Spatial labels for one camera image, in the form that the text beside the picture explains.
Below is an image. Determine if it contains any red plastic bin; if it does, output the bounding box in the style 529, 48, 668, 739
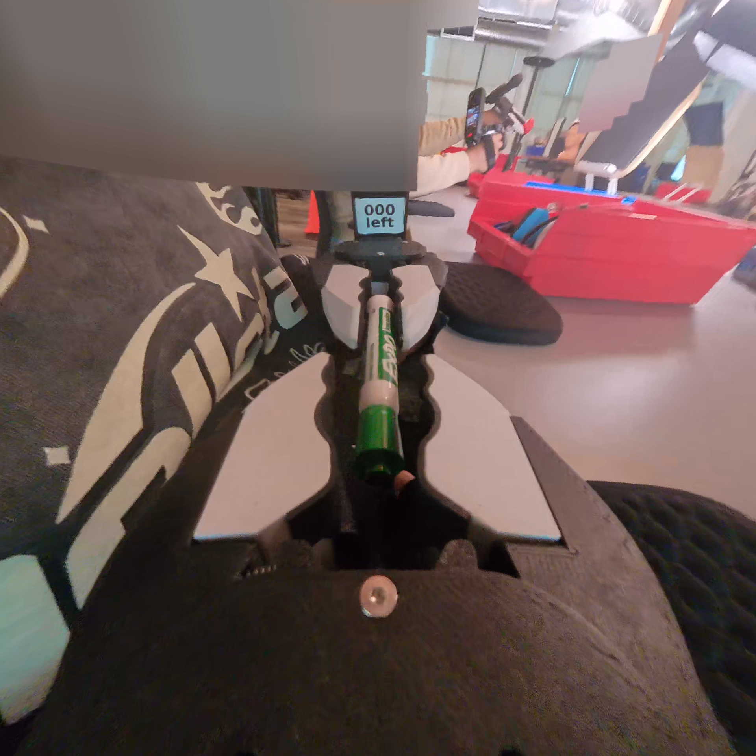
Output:
468, 172, 756, 306

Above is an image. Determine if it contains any black dimpled pad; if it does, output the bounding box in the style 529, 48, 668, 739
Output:
587, 480, 756, 756
435, 261, 565, 347

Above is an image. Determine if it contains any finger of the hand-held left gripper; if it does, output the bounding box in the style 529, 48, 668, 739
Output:
312, 263, 371, 350
395, 263, 451, 354

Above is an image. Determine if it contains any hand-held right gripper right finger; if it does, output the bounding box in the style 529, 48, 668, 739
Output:
417, 355, 563, 547

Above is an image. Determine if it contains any green white marker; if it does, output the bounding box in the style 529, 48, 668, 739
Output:
354, 296, 406, 480

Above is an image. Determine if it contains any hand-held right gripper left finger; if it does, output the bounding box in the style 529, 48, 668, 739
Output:
193, 352, 337, 544

